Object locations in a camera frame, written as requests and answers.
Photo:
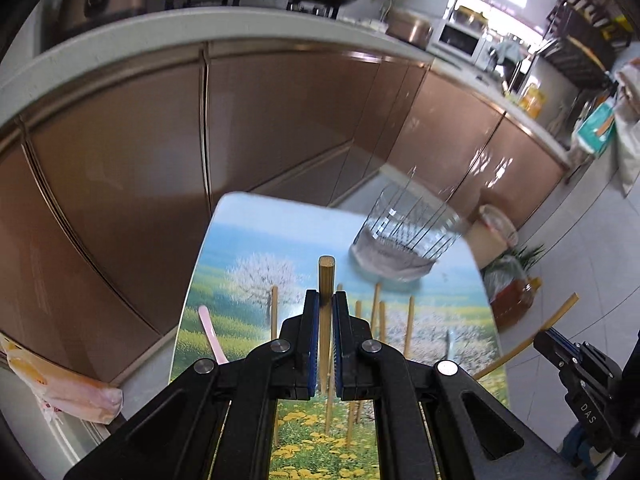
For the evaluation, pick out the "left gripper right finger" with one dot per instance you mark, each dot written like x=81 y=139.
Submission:
x=353 y=377

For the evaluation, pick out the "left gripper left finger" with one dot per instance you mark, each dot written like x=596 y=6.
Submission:
x=297 y=371

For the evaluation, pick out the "brown kitchen cabinets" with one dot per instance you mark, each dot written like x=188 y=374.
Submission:
x=108 y=181

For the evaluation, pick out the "pink ceramic spoon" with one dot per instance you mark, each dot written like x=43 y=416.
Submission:
x=214 y=344

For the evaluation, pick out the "amber oil bottle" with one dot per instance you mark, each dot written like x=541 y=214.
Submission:
x=512 y=302

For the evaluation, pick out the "green onions bag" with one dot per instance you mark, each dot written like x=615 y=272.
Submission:
x=511 y=267

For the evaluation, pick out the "beige trash bin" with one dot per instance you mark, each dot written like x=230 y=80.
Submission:
x=491 y=234

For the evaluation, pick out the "orange white plastic bag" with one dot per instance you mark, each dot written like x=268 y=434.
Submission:
x=63 y=390

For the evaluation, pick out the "teal hanging bag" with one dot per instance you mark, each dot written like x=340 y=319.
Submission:
x=596 y=131

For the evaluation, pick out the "yellow cooking oil jug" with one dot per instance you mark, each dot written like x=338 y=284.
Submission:
x=532 y=100

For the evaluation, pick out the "white microwave oven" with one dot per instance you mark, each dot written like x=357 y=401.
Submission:
x=464 y=35

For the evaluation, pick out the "copper rice cooker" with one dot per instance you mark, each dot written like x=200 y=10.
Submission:
x=408 y=26

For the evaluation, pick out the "wire utensil holder basket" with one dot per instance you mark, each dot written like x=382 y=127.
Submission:
x=407 y=230

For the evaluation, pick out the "black wall storage rack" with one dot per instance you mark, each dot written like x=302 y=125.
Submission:
x=582 y=41

